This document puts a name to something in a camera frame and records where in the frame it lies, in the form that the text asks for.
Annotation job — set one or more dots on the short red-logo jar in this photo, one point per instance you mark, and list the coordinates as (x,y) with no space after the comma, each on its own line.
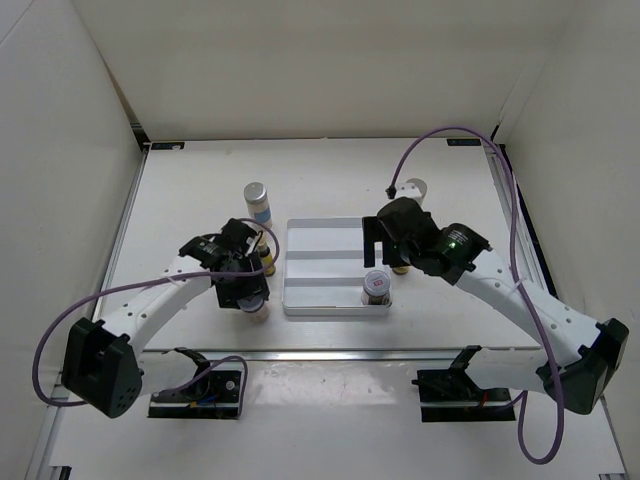
(255,308)
(376,289)

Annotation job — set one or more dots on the white divided tray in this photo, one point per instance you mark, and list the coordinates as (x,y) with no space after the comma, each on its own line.
(324,274)

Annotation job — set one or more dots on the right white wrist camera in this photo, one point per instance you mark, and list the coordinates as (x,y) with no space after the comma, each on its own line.
(399,190)

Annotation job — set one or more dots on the tall white spice jar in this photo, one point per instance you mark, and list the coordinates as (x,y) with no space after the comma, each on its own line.
(256,198)
(417,189)

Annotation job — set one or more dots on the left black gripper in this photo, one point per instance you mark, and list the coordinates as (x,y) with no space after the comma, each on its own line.
(255,284)

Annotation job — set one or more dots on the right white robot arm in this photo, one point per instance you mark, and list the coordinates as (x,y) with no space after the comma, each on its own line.
(578,356)

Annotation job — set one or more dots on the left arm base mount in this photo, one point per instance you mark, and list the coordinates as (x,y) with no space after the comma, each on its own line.
(218,393)

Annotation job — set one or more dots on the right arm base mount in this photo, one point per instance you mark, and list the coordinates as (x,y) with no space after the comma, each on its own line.
(450,396)

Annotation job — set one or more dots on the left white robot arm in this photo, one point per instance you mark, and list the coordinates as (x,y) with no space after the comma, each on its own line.
(104,364)

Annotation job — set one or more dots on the right tall white spice jar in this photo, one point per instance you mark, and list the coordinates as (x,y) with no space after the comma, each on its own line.
(417,189)

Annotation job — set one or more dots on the left tall white spice jar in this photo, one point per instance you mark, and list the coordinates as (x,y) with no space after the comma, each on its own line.
(256,198)

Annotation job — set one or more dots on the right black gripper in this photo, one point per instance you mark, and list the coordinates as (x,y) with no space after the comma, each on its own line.
(373,231)

